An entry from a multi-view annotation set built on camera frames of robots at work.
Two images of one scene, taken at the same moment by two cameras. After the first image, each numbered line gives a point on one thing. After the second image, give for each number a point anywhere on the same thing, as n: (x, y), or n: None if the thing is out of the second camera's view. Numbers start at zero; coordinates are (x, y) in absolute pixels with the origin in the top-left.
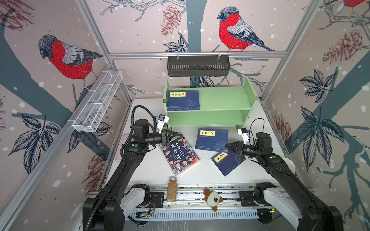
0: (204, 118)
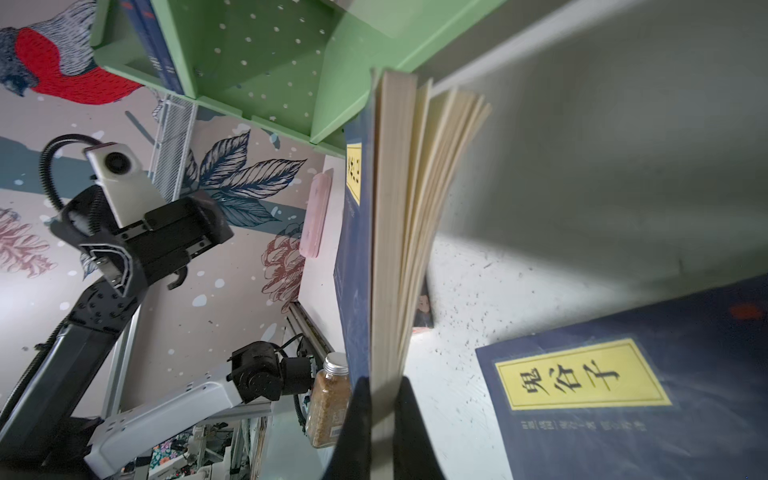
0: (302, 67)
